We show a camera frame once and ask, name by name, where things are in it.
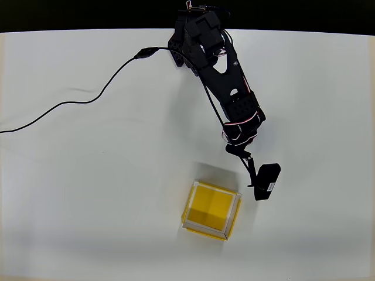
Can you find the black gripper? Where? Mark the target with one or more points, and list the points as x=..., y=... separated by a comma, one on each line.
x=236, y=150

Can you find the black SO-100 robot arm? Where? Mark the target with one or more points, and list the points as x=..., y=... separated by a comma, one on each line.
x=225, y=82

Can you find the yellow box with white rim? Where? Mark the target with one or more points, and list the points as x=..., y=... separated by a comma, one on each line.
x=211, y=209

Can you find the small controller circuit board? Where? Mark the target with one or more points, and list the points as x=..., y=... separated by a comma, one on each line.
x=194, y=10

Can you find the black webcam with mount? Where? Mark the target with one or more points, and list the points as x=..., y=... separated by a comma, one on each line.
x=266, y=181

